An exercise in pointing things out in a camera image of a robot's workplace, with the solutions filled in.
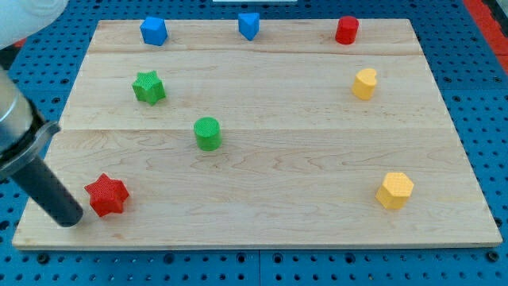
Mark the blue triangle block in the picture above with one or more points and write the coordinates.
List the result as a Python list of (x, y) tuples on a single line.
[(249, 25)]

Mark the yellow hexagon block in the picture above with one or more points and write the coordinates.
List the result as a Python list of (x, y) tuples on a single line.
[(395, 190)]

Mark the red star block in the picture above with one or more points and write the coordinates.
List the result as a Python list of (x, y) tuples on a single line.
[(107, 195)]

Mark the yellow heart block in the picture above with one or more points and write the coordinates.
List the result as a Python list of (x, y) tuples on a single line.
[(364, 84)]

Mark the red cylinder block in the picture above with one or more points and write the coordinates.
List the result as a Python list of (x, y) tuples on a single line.
[(347, 28)]

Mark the blue pentagon block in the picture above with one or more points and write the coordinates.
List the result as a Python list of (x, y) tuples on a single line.
[(153, 31)]

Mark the green star block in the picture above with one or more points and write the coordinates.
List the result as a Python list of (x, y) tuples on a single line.
[(148, 87)]

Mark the wooden board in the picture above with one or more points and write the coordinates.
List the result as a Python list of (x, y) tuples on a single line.
[(301, 157)]

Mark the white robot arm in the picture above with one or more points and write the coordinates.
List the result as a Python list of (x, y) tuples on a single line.
[(22, 18)]

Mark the green cylinder block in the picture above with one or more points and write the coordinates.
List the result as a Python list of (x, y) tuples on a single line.
[(207, 133)]

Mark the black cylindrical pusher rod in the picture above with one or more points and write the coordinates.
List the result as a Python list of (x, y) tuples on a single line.
[(42, 185)]

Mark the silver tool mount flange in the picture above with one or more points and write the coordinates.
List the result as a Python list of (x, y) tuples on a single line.
[(24, 131)]

